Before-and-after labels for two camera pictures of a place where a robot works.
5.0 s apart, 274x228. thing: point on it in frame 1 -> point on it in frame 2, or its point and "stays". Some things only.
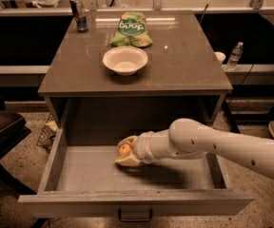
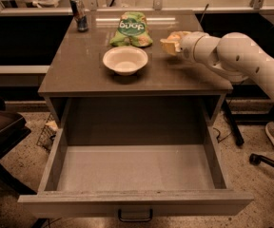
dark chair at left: (3, 130) stays
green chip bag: (132, 30) stays
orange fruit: (125, 150) -> (176, 36)
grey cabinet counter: (182, 78) stays
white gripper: (142, 148) -> (187, 47)
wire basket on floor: (48, 136) stays
